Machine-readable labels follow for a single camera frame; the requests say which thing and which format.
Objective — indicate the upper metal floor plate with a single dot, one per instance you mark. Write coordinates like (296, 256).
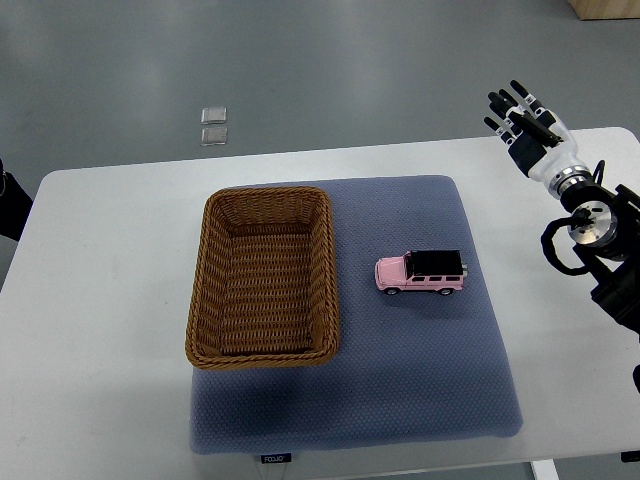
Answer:
(213, 115)

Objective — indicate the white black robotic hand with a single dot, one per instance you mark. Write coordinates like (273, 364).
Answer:
(538, 142)

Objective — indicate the wooden box corner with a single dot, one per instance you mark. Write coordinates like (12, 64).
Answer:
(605, 9)

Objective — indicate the black clamp under table edge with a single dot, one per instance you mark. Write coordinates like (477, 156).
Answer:
(630, 456)

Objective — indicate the brown wicker basket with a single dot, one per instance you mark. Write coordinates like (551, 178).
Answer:
(265, 288)

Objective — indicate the white table leg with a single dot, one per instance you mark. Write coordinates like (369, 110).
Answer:
(544, 470)

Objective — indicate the black object at left edge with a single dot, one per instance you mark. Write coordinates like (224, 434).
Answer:
(15, 206)

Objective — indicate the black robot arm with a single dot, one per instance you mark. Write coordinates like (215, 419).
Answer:
(604, 227)

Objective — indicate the pink toy car black roof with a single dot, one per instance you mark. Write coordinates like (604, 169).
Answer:
(440, 271)

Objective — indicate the blue quilted mat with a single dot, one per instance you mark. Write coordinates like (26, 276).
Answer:
(416, 366)

